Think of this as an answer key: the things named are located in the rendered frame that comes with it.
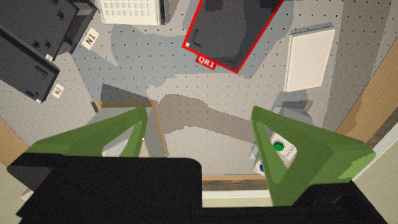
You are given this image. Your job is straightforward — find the white n2 label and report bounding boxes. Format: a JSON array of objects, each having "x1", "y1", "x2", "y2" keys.
[{"x1": 52, "y1": 83, "x2": 65, "y2": 99}]

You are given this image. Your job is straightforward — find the white button panel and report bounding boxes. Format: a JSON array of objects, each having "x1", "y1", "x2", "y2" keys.
[{"x1": 249, "y1": 106, "x2": 313, "y2": 176}]

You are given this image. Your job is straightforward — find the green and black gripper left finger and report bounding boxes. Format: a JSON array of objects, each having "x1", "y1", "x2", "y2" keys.
[{"x1": 23, "y1": 106, "x2": 148, "y2": 157}]

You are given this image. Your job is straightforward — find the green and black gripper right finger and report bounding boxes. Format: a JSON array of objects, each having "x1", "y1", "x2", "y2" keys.
[{"x1": 251, "y1": 106, "x2": 376, "y2": 206}]

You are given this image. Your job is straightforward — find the cream label with black letter n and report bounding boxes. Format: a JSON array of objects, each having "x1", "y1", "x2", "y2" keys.
[{"x1": 82, "y1": 27, "x2": 100, "y2": 50}]

